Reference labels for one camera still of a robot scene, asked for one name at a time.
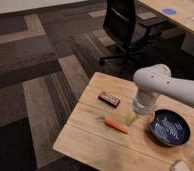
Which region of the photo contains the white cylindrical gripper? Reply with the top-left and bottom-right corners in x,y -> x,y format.
126,89 -> 158,126

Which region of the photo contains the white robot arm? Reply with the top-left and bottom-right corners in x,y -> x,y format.
126,64 -> 194,126

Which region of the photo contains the dark blue ceramic bowl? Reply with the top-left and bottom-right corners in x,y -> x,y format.
150,109 -> 191,147

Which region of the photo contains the orange carrot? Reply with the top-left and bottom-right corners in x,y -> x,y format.
98,117 -> 128,134

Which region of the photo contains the dark snack bar package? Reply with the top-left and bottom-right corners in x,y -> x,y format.
98,91 -> 120,108

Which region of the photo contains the white crumpled object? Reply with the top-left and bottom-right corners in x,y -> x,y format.
170,160 -> 191,171

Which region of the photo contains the black office chair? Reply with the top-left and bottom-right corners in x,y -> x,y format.
99,0 -> 165,65

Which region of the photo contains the blue round coaster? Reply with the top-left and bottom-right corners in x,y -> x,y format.
162,8 -> 177,15

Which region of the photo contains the light wooden desk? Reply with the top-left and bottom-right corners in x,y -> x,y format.
138,0 -> 194,34

